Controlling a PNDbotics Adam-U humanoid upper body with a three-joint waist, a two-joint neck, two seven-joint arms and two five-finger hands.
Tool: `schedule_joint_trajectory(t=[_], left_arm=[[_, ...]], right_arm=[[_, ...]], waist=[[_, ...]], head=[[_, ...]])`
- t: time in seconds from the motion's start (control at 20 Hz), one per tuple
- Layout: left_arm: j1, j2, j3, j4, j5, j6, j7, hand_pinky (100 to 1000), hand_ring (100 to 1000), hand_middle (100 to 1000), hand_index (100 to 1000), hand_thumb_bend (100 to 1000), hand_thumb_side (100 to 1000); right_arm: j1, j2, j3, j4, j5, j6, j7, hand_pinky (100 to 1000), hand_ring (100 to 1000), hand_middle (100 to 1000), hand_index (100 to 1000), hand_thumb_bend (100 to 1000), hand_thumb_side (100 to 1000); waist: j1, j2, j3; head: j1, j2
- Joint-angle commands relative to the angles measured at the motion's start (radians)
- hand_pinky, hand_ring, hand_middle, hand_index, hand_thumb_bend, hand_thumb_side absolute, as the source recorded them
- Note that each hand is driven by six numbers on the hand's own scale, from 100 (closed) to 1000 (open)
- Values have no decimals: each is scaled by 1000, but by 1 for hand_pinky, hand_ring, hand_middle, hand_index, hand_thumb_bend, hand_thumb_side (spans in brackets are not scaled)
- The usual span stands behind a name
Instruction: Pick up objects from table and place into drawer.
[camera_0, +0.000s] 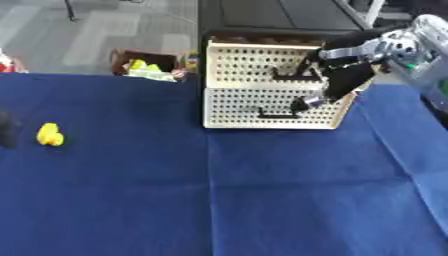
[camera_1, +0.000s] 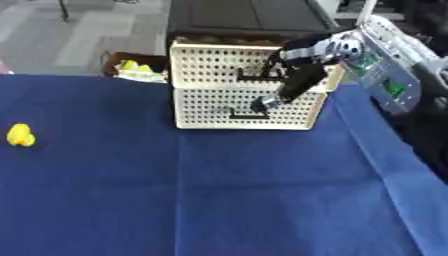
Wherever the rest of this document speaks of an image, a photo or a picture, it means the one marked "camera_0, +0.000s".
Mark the pale short perforated drawer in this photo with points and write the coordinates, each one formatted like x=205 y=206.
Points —
x=245 y=63

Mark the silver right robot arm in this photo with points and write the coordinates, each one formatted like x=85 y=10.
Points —
x=423 y=56

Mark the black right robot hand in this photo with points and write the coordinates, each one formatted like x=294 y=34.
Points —
x=347 y=78

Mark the brown cardboard box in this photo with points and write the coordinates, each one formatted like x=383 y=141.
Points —
x=146 y=58

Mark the black cabinet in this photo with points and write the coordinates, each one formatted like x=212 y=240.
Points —
x=262 y=16

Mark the white metal frame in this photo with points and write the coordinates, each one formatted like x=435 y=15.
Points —
x=373 y=11

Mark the yellow green toys in box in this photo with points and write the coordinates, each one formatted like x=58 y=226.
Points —
x=147 y=69

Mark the red white object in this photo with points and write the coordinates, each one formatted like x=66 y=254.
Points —
x=9 y=64

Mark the yellow toy duck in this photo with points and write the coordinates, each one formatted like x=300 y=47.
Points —
x=49 y=135

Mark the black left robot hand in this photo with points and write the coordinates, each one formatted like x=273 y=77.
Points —
x=7 y=128

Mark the black tripod leg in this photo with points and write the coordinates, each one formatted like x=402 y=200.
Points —
x=70 y=10

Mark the pale long perforated drawer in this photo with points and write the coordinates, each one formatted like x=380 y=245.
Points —
x=233 y=106

